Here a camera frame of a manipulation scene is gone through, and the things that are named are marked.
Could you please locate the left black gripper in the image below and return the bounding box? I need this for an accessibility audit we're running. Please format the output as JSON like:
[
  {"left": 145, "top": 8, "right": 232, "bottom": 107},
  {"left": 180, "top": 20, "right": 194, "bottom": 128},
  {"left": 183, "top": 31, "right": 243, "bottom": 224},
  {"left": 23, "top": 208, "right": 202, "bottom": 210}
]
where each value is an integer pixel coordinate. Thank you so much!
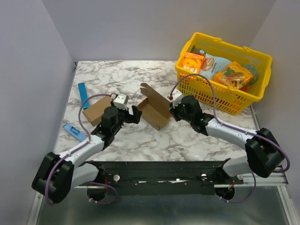
[{"left": 112, "top": 101, "right": 143, "bottom": 134}]

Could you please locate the brown cardboard box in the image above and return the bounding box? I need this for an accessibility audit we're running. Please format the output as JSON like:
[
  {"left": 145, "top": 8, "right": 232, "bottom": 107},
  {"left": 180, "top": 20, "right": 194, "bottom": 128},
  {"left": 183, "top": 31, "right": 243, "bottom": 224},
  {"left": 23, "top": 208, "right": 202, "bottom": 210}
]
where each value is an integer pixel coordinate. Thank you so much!
[
  {"left": 137, "top": 83, "right": 172, "bottom": 131},
  {"left": 83, "top": 97, "right": 112, "bottom": 126}
]

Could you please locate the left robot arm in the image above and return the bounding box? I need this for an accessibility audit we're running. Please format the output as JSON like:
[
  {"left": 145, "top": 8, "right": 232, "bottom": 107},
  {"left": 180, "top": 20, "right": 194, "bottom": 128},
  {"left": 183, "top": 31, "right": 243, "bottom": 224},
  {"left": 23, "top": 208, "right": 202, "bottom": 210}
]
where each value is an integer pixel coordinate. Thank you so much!
[{"left": 31, "top": 105, "right": 142, "bottom": 204}]

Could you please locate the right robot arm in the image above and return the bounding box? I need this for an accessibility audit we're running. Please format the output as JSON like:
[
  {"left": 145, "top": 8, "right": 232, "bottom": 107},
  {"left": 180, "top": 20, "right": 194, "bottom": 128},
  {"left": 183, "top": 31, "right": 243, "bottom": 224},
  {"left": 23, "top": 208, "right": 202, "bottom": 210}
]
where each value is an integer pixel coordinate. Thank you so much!
[{"left": 170, "top": 95, "right": 284, "bottom": 184}]

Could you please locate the folded brown cardboard box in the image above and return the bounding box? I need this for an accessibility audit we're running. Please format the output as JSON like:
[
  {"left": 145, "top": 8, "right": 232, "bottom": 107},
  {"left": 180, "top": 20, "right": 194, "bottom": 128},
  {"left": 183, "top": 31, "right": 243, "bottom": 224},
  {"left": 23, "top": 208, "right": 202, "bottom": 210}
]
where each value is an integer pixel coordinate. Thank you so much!
[{"left": 83, "top": 97, "right": 112, "bottom": 126}]

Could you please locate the orange snack box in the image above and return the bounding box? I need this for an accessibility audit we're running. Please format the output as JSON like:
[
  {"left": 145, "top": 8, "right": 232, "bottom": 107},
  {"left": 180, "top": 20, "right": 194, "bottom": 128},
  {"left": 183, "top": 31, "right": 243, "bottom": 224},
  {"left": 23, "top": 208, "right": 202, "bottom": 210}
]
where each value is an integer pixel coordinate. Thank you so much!
[{"left": 181, "top": 52, "right": 205, "bottom": 74}]

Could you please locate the long blue box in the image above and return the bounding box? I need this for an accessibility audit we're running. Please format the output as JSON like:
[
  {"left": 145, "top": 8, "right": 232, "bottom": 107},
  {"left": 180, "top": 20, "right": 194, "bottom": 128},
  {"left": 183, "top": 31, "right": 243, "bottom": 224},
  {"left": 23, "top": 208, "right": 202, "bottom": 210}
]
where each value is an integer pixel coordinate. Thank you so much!
[{"left": 78, "top": 82, "right": 90, "bottom": 110}]

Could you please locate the small blue box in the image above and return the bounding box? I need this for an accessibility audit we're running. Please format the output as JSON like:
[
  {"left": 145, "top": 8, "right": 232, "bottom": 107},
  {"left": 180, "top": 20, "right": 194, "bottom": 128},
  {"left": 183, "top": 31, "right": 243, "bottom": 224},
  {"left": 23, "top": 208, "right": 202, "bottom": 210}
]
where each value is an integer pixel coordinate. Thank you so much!
[{"left": 63, "top": 123, "right": 87, "bottom": 142}]

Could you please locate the light blue chips bag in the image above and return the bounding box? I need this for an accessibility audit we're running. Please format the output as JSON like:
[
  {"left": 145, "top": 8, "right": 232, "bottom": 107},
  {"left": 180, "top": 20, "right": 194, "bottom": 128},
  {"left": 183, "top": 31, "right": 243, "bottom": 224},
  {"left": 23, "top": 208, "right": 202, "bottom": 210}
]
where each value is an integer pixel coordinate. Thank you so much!
[{"left": 200, "top": 54, "right": 231, "bottom": 80}]

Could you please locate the yellow plastic basket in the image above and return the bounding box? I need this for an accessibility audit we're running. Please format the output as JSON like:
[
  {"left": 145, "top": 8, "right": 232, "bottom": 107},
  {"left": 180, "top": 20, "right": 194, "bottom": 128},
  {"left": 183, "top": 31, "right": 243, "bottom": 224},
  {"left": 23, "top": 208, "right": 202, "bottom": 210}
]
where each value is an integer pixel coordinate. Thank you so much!
[{"left": 175, "top": 32, "right": 272, "bottom": 115}]

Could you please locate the orange gummy candy bag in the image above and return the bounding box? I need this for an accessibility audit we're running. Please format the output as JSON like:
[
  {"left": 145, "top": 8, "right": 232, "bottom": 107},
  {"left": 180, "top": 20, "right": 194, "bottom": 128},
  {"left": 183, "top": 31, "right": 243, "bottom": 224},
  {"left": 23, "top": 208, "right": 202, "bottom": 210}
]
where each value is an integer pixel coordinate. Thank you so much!
[{"left": 212, "top": 61, "right": 254, "bottom": 90}]

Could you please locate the dark snack packet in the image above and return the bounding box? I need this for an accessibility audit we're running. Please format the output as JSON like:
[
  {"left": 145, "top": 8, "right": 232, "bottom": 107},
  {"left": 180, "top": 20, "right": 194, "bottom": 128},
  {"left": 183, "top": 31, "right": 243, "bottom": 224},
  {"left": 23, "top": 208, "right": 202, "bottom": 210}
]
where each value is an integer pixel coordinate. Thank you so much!
[{"left": 191, "top": 45, "right": 206, "bottom": 55}]

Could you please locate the green round sponge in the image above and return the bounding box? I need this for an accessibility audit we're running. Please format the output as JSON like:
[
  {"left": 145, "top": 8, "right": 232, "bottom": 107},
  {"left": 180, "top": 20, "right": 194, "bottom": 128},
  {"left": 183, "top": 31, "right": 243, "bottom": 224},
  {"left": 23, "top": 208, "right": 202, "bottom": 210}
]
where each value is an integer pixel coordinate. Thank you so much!
[{"left": 243, "top": 64, "right": 259, "bottom": 86}]

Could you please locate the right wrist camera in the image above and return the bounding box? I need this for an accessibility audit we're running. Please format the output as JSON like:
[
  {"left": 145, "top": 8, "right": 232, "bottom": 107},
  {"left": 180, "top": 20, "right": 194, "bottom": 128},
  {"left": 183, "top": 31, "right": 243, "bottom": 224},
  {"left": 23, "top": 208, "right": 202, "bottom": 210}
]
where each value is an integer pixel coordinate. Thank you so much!
[{"left": 167, "top": 89, "right": 184, "bottom": 108}]

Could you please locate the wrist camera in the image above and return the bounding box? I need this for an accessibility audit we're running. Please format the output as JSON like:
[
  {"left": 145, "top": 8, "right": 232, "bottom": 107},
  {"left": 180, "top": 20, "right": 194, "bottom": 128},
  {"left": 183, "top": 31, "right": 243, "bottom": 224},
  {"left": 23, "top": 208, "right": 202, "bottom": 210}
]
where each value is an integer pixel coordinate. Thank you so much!
[
  {"left": 111, "top": 94, "right": 128, "bottom": 111},
  {"left": 167, "top": 89, "right": 184, "bottom": 108}
]

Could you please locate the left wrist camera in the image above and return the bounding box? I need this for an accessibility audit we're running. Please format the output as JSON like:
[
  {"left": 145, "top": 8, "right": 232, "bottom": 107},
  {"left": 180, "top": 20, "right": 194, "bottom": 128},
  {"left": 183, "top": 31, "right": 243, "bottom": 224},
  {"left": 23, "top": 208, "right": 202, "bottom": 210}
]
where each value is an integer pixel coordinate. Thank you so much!
[{"left": 111, "top": 94, "right": 128, "bottom": 111}]

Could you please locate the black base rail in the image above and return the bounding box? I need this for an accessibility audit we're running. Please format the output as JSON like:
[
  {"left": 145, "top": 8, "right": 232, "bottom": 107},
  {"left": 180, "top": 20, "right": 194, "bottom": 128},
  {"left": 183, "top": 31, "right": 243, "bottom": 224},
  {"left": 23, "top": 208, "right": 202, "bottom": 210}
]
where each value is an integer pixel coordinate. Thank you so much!
[{"left": 48, "top": 160, "right": 244, "bottom": 196}]

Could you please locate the aluminium frame rail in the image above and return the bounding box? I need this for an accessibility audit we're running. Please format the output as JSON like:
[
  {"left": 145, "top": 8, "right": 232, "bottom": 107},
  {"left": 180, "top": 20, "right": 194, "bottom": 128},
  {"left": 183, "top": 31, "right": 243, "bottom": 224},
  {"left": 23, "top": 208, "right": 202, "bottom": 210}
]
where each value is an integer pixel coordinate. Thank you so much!
[{"left": 37, "top": 166, "right": 289, "bottom": 188}]

